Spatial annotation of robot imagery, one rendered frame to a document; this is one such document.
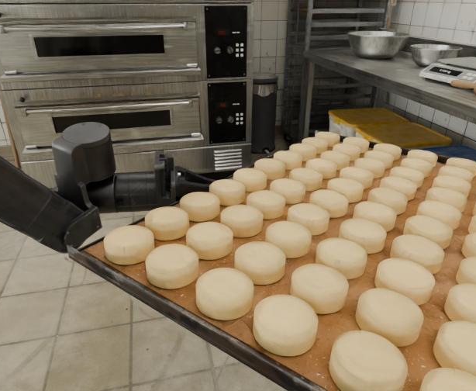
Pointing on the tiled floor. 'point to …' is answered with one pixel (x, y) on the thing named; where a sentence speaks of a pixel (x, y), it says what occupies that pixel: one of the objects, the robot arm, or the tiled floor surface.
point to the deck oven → (126, 78)
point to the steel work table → (406, 83)
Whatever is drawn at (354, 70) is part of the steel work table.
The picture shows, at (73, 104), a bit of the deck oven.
